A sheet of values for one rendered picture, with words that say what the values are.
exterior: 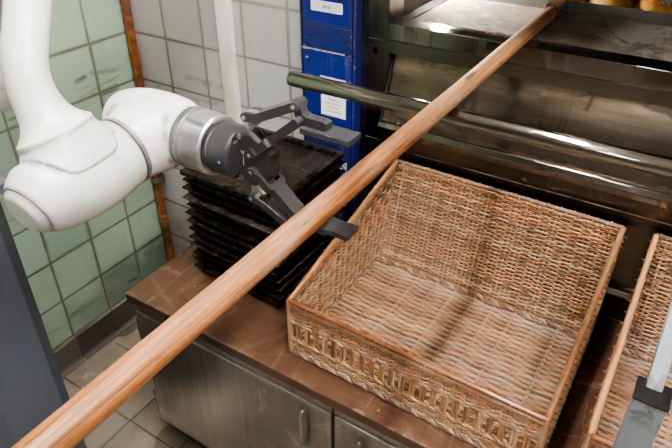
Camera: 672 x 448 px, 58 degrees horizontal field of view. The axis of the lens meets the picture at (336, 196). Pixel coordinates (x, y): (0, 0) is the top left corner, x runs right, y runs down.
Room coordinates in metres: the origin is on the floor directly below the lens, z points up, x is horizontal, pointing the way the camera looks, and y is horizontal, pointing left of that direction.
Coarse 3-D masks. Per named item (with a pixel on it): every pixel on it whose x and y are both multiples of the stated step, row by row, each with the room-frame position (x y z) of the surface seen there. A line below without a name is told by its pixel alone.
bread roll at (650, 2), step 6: (642, 0) 1.42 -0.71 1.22; (648, 0) 1.41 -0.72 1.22; (654, 0) 1.40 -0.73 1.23; (660, 0) 1.39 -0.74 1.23; (666, 0) 1.39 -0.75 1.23; (636, 6) 1.42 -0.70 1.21; (642, 6) 1.41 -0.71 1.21; (648, 6) 1.40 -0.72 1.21; (654, 6) 1.39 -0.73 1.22; (660, 6) 1.39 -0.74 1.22; (666, 6) 1.38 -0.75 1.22; (666, 12) 1.38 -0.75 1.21
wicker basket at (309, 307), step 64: (384, 192) 1.27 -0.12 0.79; (448, 192) 1.24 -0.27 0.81; (320, 256) 1.05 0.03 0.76; (384, 256) 1.26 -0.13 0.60; (448, 256) 1.18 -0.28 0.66; (512, 256) 1.12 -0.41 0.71; (576, 256) 1.05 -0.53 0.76; (320, 320) 0.90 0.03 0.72; (384, 320) 1.03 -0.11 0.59; (448, 320) 1.03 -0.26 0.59; (512, 320) 1.03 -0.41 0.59; (576, 320) 1.00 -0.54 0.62; (384, 384) 0.81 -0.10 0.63; (448, 384) 0.74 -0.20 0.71; (512, 384) 0.84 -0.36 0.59
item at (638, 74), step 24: (408, 24) 1.37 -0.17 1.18; (432, 24) 1.37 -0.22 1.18; (456, 48) 1.29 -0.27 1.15; (480, 48) 1.26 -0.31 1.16; (528, 48) 1.21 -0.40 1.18; (552, 48) 1.20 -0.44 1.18; (576, 48) 1.20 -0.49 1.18; (576, 72) 1.16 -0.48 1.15; (600, 72) 1.13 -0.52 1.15; (624, 72) 1.11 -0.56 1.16; (648, 72) 1.09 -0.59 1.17
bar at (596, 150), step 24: (336, 96) 1.02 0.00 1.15; (360, 96) 0.99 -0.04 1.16; (384, 96) 0.97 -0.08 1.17; (456, 120) 0.89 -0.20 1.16; (480, 120) 0.88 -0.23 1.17; (504, 120) 0.87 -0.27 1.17; (552, 144) 0.81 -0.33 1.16; (576, 144) 0.80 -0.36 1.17; (600, 144) 0.78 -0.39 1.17; (648, 168) 0.74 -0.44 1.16; (648, 384) 0.53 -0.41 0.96; (648, 408) 0.50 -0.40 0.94; (624, 432) 0.51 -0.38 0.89; (648, 432) 0.50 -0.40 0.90
